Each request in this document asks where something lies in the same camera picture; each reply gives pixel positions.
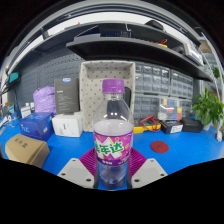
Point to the clear organizer box colourful parts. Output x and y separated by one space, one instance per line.
170 109

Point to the teal box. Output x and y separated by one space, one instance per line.
14 77

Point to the yellow multimeter with red leads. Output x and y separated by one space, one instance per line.
146 126

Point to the brown cardboard box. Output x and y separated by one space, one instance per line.
26 149

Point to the green potted plant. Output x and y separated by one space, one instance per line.
208 108

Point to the small white box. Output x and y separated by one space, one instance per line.
26 111

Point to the black zip case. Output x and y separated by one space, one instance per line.
127 96

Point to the beige perforated tray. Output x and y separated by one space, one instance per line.
91 86

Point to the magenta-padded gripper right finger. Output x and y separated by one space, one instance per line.
148 173

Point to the dark grey flat box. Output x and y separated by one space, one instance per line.
66 96

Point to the clear purple-capped drink bottle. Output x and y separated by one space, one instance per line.
113 133

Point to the black wall shelf unit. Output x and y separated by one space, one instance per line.
133 50

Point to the white product box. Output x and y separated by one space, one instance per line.
67 125

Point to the plain black box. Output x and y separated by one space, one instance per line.
192 125

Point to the blue product box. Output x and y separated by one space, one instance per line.
36 126

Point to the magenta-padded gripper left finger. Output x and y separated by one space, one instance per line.
76 173

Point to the black box with white label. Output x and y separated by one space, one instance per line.
171 127

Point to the purple plastic bag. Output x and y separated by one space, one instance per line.
44 100

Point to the flat round red coaster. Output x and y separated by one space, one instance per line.
159 147

